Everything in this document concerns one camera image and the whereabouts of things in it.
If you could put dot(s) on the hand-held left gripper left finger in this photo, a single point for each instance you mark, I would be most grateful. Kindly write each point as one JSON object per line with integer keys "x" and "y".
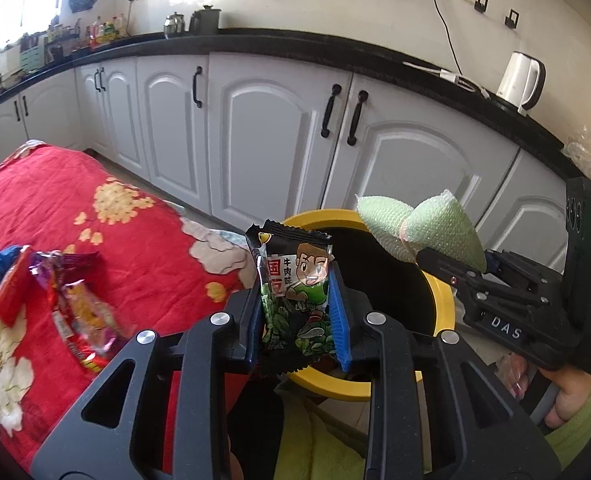
{"x": 240, "y": 330}

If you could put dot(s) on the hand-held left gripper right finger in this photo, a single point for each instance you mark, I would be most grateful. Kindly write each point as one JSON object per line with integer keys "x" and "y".
{"x": 339, "y": 320}

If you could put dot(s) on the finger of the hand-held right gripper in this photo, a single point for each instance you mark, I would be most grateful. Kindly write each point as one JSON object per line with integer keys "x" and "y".
{"x": 450, "y": 272}
{"x": 525, "y": 270}

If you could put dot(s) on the green foam net sleeve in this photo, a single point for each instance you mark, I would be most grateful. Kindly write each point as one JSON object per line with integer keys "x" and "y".
{"x": 445, "y": 230}

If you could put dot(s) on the green snack packet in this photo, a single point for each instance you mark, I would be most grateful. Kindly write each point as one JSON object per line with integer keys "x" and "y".
{"x": 295, "y": 300}

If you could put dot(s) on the yellow rimmed black trash bin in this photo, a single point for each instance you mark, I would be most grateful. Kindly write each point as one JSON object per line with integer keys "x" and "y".
{"x": 320, "y": 217}

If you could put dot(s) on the person's right hand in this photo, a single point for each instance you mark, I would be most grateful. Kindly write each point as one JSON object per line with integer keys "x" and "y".
{"x": 570, "y": 395}

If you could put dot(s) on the dark cloth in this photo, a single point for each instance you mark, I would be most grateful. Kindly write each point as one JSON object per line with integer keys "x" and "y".
{"x": 255, "y": 425}

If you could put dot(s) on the person's green garment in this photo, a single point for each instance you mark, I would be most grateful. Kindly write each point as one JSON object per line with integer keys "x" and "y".
{"x": 320, "y": 440}

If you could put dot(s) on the clear plastic bag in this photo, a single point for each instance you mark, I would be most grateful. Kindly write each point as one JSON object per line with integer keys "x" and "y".
{"x": 588, "y": 152}

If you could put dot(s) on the orange snack wrapper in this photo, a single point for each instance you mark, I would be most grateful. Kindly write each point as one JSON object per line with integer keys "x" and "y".
{"x": 87, "y": 317}

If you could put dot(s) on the white electric kettle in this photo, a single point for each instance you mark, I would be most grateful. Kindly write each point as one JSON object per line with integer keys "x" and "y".
{"x": 518, "y": 80}

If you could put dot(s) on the white base cabinets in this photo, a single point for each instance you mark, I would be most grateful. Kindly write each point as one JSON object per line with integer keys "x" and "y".
{"x": 275, "y": 125}

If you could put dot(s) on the red snack packet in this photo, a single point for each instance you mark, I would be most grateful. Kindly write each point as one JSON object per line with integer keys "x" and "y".
{"x": 10, "y": 290}

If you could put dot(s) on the red floral blanket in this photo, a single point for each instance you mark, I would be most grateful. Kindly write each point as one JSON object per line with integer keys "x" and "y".
{"x": 50, "y": 185}

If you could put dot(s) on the steel teapot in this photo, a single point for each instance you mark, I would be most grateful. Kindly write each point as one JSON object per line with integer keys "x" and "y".
{"x": 174, "y": 26}

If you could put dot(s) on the dark metal pot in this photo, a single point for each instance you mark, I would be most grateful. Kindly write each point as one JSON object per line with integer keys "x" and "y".
{"x": 204, "y": 21}

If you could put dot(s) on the group of condiment bottles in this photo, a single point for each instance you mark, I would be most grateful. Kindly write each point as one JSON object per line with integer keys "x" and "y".
{"x": 107, "y": 30}

